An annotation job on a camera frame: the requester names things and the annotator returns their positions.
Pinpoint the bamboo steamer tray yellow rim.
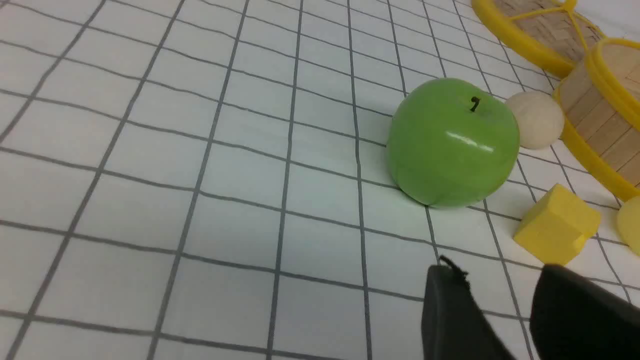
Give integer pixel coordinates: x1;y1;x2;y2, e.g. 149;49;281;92
553;38;640;201

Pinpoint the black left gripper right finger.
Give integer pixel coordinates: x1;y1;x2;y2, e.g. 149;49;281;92
529;264;640;360

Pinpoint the white round bun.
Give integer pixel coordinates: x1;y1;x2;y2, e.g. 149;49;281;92
505;91;565;150

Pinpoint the bamboo steamer lid yellow rim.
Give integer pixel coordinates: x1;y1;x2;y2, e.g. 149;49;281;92
471;0;606;79

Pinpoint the green plastic apple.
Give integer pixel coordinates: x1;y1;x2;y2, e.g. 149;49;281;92
386;77;521;208

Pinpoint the pale yellow round bun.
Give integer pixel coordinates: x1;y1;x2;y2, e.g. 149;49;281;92
615;196;640;256

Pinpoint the yellow foam cube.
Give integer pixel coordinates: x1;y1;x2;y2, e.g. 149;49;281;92
513;183;601;265

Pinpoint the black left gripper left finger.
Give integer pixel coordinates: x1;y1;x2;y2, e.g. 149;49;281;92
421;255;514;360

